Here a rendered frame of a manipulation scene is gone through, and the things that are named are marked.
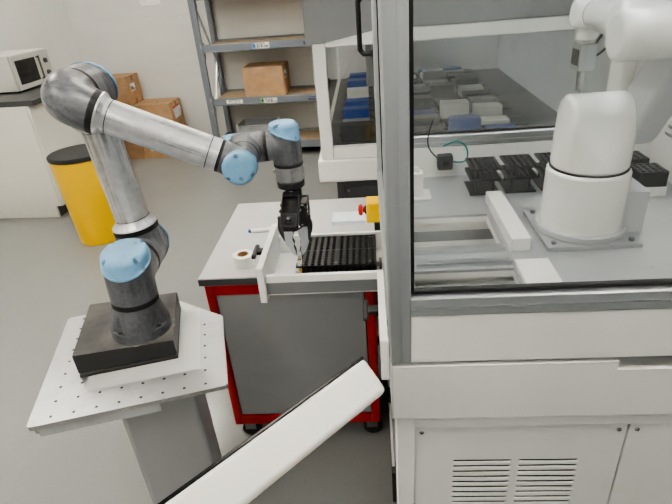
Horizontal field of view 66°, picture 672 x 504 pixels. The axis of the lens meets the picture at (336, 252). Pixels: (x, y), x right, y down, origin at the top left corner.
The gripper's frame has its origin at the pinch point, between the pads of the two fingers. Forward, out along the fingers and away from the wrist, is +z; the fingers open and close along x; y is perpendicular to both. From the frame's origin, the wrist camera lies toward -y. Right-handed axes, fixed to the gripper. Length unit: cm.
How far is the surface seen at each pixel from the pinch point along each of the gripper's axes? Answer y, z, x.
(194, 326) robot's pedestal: -8.6, 17.6, 30.5
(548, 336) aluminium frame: -48, -6, -52
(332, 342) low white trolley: 19, 46, -5
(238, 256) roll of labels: 24.1, 13.6, 24.3
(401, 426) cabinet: -47, 17, -25
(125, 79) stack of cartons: 403, 11, 221
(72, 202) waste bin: 196, 58, 185
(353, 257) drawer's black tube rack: 2.6, 4.0, -14.8
